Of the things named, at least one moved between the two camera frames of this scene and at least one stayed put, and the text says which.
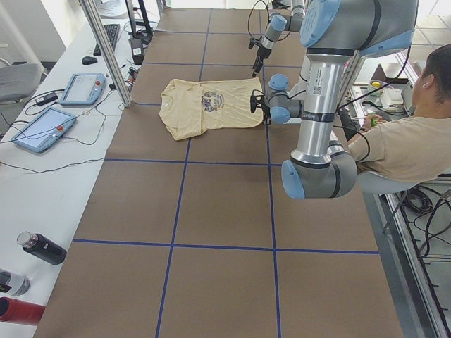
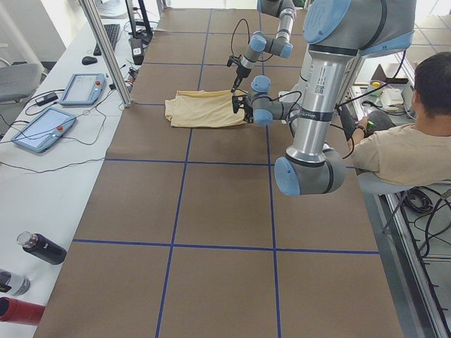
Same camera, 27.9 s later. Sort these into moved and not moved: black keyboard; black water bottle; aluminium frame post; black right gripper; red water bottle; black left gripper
Moved: black left gripper; black right gripper
Not moved: red water bottle; black keyboard; aluminium frame post; black water bottle
